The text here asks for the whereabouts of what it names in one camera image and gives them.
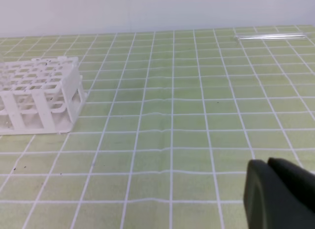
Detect white plastic test tube rack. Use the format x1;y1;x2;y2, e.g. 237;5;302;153
0;57;87;135

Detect clear spare glass tube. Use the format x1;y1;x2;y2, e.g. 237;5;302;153
234;32;308;41

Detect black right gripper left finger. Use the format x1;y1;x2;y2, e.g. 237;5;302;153
243;160;315;229

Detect green checkered tablecloth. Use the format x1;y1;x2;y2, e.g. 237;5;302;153
0;25;315;229

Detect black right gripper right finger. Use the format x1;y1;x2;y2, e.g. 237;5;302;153
267;158;315;212

